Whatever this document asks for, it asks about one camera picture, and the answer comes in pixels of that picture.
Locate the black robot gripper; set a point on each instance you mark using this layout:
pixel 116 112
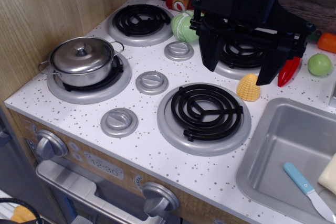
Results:
pixel 262 23

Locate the steel pot lid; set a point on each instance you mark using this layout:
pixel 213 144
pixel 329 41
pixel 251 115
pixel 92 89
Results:
pixel 82 55

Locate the small steel pot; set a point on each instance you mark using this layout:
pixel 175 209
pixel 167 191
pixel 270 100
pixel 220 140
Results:
pixel 80 80

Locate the back right stove burner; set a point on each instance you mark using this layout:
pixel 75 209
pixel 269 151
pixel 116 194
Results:
pixel 239 57

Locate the stove burner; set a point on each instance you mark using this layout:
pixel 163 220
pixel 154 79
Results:
pixel 239 57
pixel 96 93
pixel 140 25
pixel 203 119

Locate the yellow toy corn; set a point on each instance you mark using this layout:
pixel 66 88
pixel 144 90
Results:
pixel 247 88

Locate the red toy chili pepper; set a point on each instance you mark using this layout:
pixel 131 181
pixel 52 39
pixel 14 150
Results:
pixel 288 70

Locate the grey stovetop knob back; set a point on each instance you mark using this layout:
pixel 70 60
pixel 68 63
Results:
pixel 178 51

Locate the grey stovetop knob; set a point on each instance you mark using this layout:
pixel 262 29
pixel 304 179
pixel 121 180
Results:
pixel 178 51
pixel 151 83
pixel 119 122

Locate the green toy cabbage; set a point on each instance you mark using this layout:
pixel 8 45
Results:
pixel 180 25

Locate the front right stove burner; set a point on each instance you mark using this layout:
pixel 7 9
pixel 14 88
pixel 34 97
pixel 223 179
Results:
pixel 203 119

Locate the green toy apple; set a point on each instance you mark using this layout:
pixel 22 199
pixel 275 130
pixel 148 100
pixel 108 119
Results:
pixel 320 65

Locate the orange toy carrot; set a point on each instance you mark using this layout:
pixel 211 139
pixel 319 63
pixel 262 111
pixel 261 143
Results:
pixel 324 41

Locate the red toy ketchup bottle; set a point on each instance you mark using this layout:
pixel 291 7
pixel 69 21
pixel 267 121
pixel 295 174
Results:
pixel 179 5

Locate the grey toy sink basin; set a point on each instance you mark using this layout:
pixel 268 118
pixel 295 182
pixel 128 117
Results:
pixel 288 131

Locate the grey faucet base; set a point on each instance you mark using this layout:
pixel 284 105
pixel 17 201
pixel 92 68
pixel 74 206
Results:
pixel 332 100

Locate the grey stovetop knob middle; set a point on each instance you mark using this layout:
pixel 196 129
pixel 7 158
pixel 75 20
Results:
pixel 151 83

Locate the back left stove burner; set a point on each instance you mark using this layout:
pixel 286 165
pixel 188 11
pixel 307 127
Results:
pixel 140 25

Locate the front left stove burner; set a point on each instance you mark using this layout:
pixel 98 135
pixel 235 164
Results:
pixel 96 93

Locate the grey stovetop knob front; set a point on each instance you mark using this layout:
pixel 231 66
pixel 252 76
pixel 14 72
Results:
pixel 119 122

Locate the cream toy butter block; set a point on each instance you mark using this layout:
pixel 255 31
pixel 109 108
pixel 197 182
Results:
pixel 328 177

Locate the right oven knob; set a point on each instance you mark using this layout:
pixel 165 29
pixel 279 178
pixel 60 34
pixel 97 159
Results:
pixel 159 199

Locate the oven knob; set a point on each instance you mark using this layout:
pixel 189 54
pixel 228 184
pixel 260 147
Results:
pixel 159 199
pixel 49 145

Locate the left oven knob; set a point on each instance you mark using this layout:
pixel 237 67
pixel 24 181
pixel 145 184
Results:
pixel 49 145

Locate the yellow toy on floor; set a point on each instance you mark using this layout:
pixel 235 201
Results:
pixel 22 214

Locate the blue handled toy knife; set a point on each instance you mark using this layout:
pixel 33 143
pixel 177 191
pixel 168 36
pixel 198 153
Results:
pixel 307 189

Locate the grey oven door handle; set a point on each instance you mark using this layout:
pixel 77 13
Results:
pixel 83 191

